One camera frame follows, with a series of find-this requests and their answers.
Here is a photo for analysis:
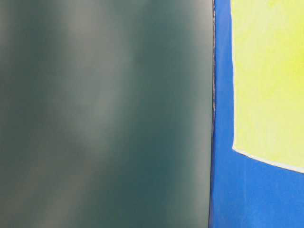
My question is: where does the yellow-green towel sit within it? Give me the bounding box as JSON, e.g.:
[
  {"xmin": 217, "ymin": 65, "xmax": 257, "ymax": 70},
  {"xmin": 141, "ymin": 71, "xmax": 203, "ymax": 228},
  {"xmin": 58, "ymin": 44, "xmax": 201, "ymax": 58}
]
[{"xmin": 231, "ymin": 0, "xmax": 304, "ymax": 172}]

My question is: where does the blue table cloth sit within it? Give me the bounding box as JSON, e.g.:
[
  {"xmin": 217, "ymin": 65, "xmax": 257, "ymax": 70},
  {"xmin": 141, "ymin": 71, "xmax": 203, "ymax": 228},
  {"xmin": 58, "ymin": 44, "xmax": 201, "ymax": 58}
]
[{"xmin": 209, "ymin": 0, "xmax": 304, "ymax": 228}]

